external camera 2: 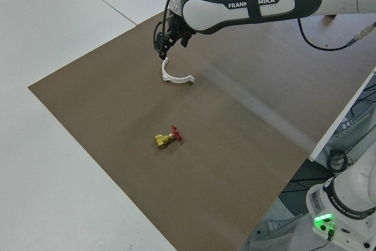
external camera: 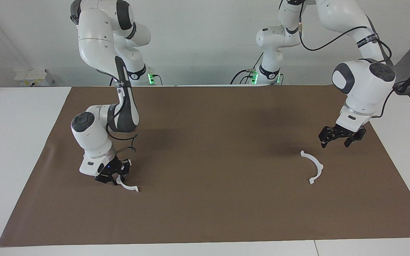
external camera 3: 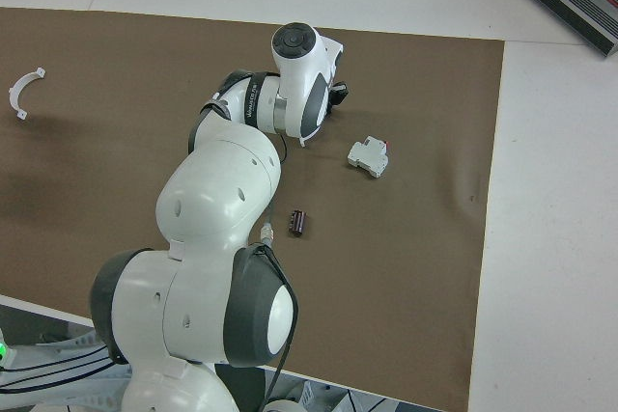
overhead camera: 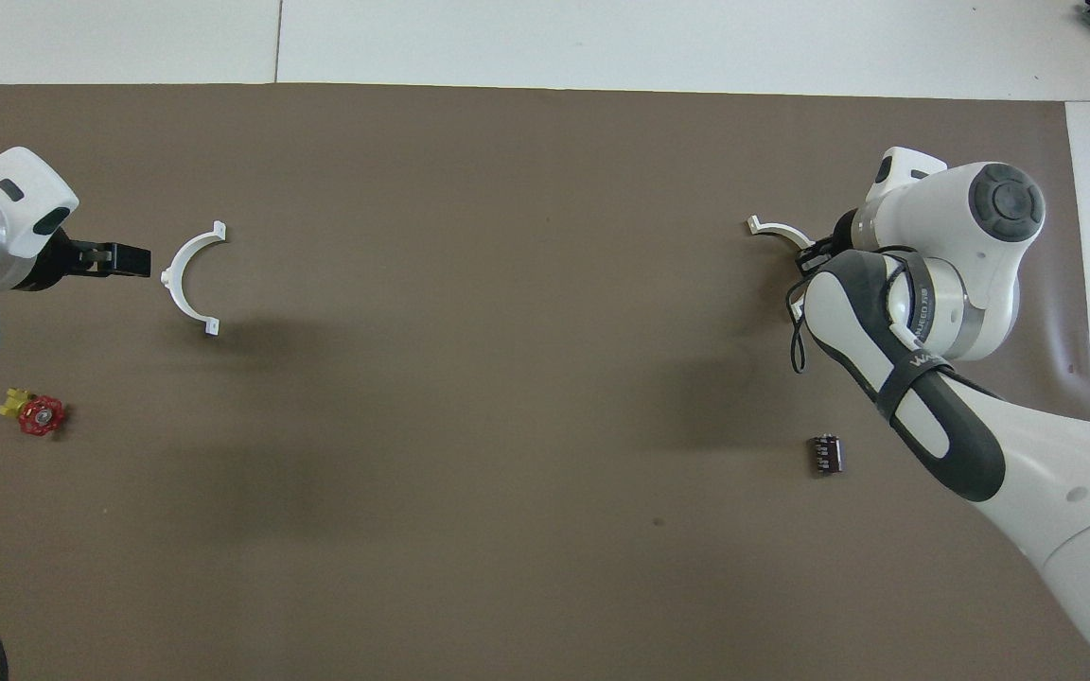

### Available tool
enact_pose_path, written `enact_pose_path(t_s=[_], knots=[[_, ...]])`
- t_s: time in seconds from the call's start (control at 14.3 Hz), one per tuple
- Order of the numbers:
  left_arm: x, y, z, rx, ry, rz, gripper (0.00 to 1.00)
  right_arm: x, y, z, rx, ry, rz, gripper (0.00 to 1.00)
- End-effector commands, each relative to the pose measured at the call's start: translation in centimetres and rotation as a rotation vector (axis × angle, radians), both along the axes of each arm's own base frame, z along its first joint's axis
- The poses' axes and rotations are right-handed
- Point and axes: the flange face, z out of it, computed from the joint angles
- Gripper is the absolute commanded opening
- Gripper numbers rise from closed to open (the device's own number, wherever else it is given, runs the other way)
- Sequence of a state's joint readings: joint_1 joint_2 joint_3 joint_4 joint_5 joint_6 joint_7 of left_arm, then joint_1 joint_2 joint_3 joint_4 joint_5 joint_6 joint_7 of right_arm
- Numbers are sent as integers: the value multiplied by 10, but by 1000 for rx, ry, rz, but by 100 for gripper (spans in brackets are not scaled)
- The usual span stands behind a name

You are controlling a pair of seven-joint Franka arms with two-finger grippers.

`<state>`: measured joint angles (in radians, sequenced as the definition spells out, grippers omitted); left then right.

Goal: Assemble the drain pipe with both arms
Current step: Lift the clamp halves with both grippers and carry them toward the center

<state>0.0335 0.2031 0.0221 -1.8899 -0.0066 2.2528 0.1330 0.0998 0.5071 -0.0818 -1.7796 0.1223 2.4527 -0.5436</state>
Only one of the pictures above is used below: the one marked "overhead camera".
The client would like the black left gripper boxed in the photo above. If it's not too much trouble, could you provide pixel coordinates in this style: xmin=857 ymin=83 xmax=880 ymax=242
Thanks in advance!
xmin=10 ymin=230 xmax=151 ymax=292

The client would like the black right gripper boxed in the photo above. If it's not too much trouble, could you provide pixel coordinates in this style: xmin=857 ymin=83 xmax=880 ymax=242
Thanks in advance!
xmin=795 ymin=207 xmax=865 ymax=276

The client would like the white half ring pipe clamp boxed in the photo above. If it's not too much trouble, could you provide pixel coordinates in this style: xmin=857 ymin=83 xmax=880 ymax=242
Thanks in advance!
xmin=745 ymin=215 xmax=817 ymax=321
xmin=161 ymin=219 xmax=228 ymax=339

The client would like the red yellow valve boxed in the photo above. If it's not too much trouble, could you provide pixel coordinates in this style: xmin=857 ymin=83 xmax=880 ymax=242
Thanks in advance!
xmin=0 ymin=385 xmax=67 ymax=439

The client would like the small dark connector block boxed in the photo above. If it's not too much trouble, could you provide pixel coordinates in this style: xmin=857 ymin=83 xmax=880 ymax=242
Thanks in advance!
xmin=807 ymin=432 xmax=845 ymax=477

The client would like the brown table mat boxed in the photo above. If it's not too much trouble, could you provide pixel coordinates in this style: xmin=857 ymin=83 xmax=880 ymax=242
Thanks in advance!
xmin=0 ymin=83 xmax=1090 ymax=681

